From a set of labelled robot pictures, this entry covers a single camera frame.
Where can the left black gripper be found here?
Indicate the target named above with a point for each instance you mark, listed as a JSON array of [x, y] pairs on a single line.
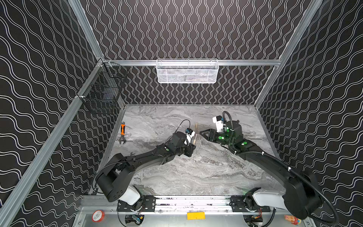
[[190, 148]]

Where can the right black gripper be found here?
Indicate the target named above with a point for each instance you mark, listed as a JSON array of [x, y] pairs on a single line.
[[211, 135]]

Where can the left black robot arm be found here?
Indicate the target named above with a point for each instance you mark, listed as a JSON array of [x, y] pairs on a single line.
[[115, 177]]

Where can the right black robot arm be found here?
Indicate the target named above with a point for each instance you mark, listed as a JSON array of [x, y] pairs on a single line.
[[300, 197]]

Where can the yellow label block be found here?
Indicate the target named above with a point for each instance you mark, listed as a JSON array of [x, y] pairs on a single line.
[[196, 216]]

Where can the red yellow small toy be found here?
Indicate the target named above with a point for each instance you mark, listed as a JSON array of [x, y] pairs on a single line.
[[293, 220]]

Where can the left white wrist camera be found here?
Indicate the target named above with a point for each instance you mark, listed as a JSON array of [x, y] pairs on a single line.
[[189, 134]]

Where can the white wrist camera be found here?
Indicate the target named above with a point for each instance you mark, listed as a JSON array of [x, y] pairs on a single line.
[[189, 134], [219, 122]]

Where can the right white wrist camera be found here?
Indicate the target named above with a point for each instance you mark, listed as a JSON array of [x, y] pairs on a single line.
[[219, 122]]

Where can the orange handled adjustable wrench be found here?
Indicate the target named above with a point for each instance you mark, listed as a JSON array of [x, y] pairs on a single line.
[[122, 136]]

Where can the white wire mesh basket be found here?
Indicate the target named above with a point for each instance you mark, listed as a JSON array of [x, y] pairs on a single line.
[[187, 71]]

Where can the black wire mesh basket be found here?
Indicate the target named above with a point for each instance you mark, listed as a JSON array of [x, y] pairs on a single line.
[[103, 95]]

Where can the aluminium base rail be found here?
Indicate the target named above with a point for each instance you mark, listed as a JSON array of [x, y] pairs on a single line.
[[167, 205]]

